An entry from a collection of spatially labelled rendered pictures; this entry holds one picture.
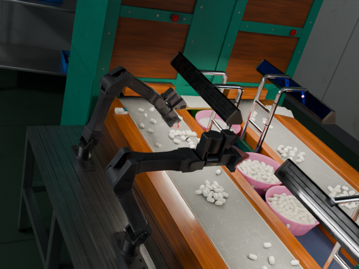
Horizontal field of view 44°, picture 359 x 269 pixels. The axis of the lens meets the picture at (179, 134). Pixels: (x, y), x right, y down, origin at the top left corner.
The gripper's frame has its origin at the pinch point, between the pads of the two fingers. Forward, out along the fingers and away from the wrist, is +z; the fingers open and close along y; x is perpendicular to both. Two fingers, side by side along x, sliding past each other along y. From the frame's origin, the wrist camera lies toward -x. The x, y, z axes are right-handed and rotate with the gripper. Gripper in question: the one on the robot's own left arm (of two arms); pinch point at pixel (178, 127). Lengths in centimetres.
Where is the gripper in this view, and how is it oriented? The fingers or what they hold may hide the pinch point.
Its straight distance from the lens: 227.8
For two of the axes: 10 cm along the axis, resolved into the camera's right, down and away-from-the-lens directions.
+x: -7.8, 6.3, 0.0
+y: -4.3, -5.3, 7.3
